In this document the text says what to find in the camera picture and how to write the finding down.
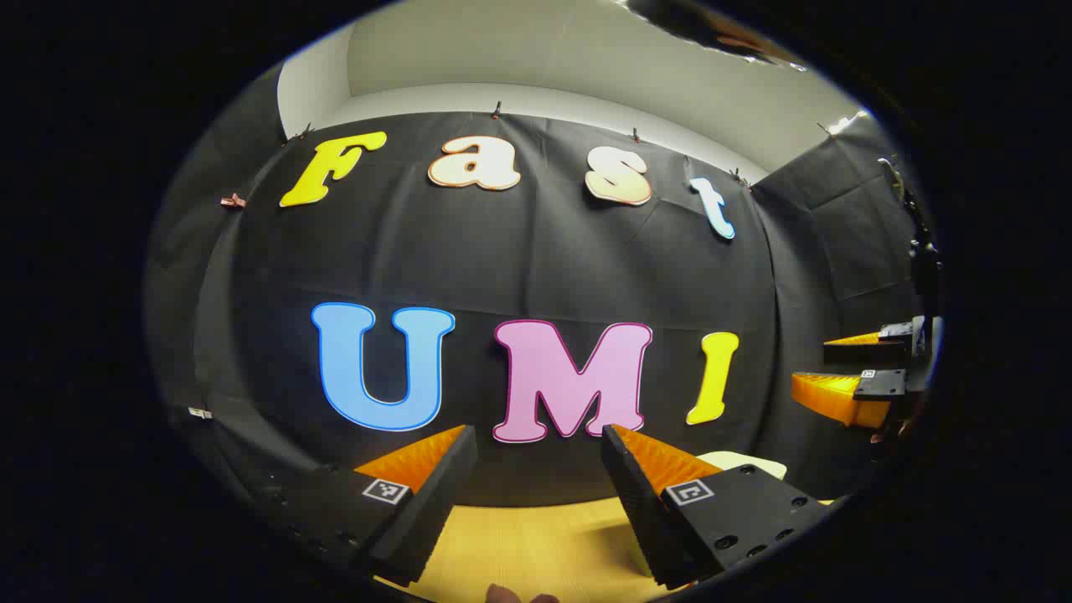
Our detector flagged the wooden desktop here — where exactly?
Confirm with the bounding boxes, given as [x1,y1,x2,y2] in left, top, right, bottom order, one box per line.
[377,494,838,603]

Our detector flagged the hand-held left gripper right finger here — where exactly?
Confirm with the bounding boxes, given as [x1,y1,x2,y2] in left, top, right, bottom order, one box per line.
[600,424,832,590]

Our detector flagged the black backdrop cloth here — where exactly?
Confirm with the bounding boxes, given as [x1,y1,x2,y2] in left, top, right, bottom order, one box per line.
[142,67,943,520]

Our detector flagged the green desktop garbage bin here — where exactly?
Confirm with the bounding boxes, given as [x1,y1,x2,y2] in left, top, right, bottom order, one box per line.
[620,451,788,579]

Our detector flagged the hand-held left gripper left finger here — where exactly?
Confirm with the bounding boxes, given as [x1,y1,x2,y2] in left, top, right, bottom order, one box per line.
[247,425,479,587]

